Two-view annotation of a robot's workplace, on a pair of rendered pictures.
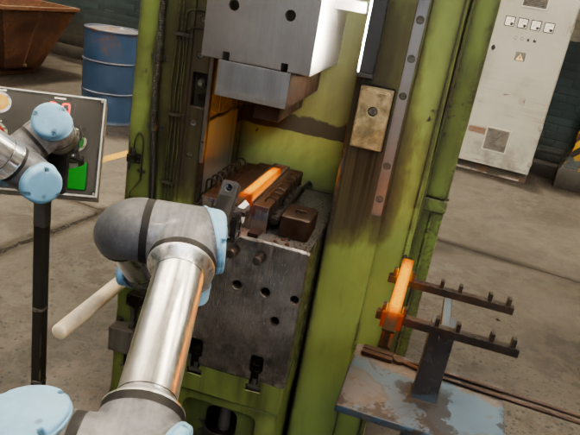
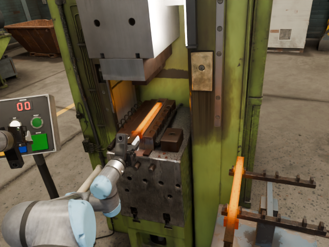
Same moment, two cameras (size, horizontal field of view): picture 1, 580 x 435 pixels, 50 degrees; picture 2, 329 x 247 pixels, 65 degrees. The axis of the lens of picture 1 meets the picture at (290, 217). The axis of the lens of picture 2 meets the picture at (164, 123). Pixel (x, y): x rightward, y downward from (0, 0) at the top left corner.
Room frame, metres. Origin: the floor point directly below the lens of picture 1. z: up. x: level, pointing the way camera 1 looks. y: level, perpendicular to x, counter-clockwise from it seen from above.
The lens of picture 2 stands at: (0.63, -0.16, 1.64)
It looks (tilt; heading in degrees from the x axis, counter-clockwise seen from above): 29 degrees down; 9
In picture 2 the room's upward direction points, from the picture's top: 5 degrees counter-clockwise
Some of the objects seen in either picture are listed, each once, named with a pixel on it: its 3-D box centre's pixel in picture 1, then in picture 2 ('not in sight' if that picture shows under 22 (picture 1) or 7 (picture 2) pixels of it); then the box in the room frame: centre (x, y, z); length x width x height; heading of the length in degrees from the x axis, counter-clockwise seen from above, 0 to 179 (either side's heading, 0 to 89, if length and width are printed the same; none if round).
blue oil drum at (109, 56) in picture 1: (112, 74); not in sight; (6.16, 1.98, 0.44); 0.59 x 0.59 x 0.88
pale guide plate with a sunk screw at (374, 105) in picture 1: (371, 118); (201, 71); (1.72, -0.17, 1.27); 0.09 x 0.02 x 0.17; 79
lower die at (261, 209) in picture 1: (255, 191); (148, 120); (1.86, 0.12, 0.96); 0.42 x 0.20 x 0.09; 169
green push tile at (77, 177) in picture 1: (72, 175); (39, 142); (1.57, 0.60, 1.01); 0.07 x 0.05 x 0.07; 104
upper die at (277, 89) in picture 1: (273, 76); (140, 56); (1.86, 0.12, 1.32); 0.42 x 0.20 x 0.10; 169
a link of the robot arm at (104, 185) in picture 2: not in sight; (105, 183); (1.33, 0.20, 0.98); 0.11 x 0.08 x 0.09; 169
